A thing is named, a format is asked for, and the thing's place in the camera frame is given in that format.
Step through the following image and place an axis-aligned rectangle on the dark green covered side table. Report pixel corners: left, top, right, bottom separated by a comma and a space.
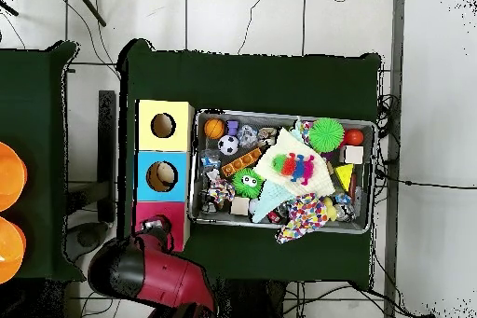
0, 40, 79, 282

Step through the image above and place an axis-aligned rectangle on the wooden box with three holes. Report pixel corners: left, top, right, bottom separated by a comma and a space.
132, 98, 197, 253

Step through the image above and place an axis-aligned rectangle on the black upright panel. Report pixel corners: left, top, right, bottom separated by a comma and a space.
98, 90, 117, 224

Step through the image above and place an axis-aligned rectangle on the black rod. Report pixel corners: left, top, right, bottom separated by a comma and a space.
70, 0, 108, 28
0, 0, 20, 18

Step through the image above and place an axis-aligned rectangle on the orange plastic toy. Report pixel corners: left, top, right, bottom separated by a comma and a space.
220, 147, 264, 178

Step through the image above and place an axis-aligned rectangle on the orange round bowl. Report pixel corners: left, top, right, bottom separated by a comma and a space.
0, 142, 29, 213
0, 216, 27, 285

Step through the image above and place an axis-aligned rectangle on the mint green waffle cloth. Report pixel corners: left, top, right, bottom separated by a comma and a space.
252, 179, 295, 224

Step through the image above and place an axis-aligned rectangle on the dark green table cloth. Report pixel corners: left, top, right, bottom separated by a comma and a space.
117, 37, 383, 289

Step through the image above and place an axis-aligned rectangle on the grey floor stand base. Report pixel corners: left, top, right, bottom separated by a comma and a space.
65, 182, 111, 261

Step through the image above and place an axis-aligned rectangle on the black and white soccer ball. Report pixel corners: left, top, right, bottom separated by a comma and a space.
218, 134, 240, 157

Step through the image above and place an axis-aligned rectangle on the small green spiky ball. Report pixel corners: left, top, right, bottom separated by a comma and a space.
232, 167, 265, 199

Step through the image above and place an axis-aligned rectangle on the orange basketball toy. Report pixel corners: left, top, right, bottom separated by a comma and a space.
203, 118, 226, 140

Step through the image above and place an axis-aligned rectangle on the cream yellow cloth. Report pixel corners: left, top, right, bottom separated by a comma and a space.
254, 127, 336, 199

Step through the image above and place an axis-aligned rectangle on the clear mesh bin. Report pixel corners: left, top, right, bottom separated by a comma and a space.
189, 111, 376, 236

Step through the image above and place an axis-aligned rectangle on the colourful polka dot cloth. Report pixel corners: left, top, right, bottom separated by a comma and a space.
202, 168, 237, 212
274, 192, 329, 245

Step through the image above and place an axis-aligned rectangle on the multicolour spiky caterpillar toy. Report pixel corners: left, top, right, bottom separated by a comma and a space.
271, 152, 317, 185

